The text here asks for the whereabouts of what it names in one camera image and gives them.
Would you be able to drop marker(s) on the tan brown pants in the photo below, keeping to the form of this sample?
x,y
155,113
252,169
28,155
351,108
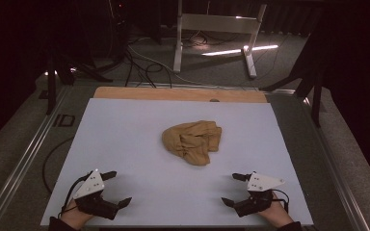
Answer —
x,y
191,142

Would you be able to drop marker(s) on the dark equipment rack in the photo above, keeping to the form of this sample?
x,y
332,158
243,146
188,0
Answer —
x,y
120,29

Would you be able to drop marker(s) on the white table mat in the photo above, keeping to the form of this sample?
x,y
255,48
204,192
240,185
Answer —
x,y
125,134

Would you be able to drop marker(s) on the person's left hand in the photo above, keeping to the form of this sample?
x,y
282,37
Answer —
x,y
75,216

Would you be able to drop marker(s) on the black angled stand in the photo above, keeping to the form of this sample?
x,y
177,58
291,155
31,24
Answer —
x,y
316,96

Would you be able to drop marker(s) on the white metal stand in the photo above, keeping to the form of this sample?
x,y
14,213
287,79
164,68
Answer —
x,y
218,24

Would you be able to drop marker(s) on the aluminium floor rail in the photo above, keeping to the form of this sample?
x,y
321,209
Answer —
x,y
25,160
334,166

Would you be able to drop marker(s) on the person's right hand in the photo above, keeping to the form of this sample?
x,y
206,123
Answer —
x,y
276,213

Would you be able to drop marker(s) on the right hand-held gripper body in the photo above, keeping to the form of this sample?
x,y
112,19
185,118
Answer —
x,y
257,202

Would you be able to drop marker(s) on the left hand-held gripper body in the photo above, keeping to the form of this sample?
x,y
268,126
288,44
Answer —
x,y
93,205

